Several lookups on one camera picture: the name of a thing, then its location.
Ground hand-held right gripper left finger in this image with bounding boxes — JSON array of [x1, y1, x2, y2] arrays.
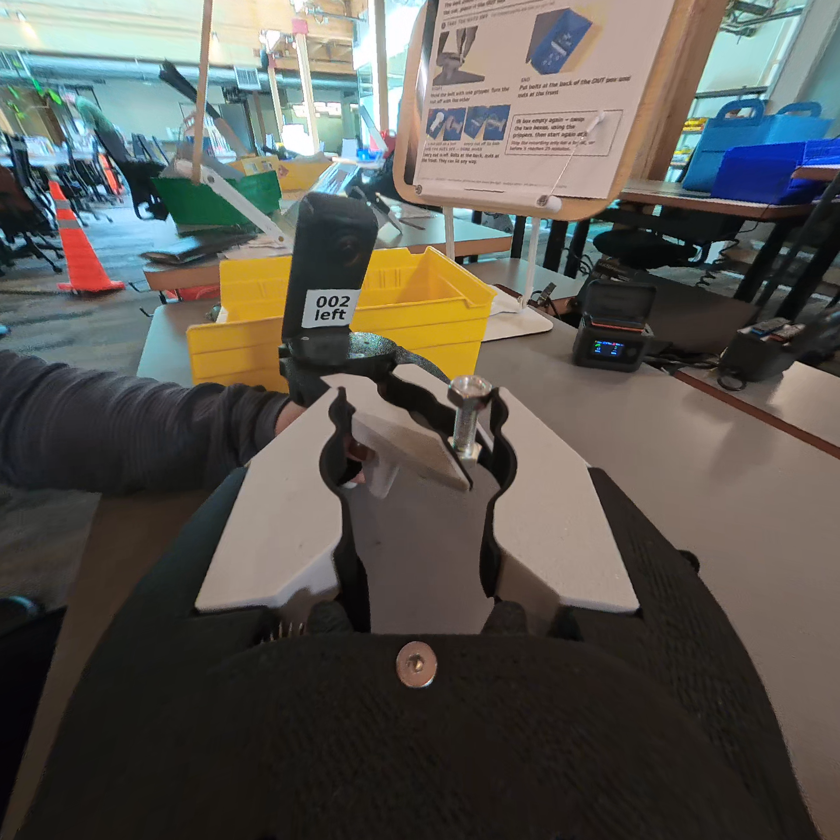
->
[[196, 386, 371, 636]]

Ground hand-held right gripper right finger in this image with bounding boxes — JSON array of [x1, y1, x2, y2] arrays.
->
[[479, 386, 641, 618]]

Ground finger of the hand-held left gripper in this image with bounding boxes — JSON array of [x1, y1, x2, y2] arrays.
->
[[353, 403, 475, 501], [381, 363, 460, 434]]

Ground silver hex bolt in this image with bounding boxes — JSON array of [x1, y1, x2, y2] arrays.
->
[[448, 375, 493, 460]]

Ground white jointed arm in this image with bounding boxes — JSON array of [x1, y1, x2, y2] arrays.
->
[[196, 163, 290, 247]]

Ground person's left forearm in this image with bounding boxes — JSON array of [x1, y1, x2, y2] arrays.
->
[[0, 349, 293, 496]]

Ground person's left hand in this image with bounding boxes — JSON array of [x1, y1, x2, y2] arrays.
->
[[274, 397, 376, 487]]

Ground yellow plastic bin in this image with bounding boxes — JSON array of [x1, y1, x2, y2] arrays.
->
[[187, 320, 483, 395], [220, 246, 497, 382]]

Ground white board stand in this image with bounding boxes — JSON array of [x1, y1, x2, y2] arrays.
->
[[443, 197, 557, 343]]

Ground yellow bin with label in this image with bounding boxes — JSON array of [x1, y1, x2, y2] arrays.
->
[[230, 154, 336, 193]]

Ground black charging case with display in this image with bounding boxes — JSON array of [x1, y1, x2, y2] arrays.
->
[[572, 280, 657, 374]]

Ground green plastic bin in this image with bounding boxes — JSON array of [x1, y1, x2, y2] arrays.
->
[[151, 169, 283, 227]]

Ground instruction sheet on wooden board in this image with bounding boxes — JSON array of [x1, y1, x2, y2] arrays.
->
[[392, 0, 697, 222]]

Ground dark grey pad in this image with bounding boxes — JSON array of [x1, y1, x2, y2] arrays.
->
[[646, 272, 765, 355]]

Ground black battery charger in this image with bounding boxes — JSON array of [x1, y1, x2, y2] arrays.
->
[[718, 318, 809, 385]]

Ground printed instruction sheet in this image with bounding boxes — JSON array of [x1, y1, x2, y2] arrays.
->
[[412, 0, 678, 203]]

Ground person's dark lap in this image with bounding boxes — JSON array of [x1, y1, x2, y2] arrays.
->
[[0, 596, 67, 808]]

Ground thin wooden stick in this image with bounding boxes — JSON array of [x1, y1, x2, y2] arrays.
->
[[190, 0, 215, 185]]

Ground orange traffic cone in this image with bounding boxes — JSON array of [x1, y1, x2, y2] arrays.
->
[[49, 180, 126, 294]]

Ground black office chair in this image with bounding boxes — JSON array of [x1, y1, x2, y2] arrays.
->
[[0, 131, 63, 273]]

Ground blue felt bag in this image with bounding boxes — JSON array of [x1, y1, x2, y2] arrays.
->
[[682, 100, 834, 193]]

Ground large blue plastic bin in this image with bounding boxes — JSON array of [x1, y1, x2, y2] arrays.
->
[[712, 141, 840, 204]]

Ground black cable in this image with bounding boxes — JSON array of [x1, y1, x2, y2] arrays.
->
[[646, 351, 723, 378]]

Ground wooden post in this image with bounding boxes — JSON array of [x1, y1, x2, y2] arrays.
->
[[630, 0, 731, 183]]

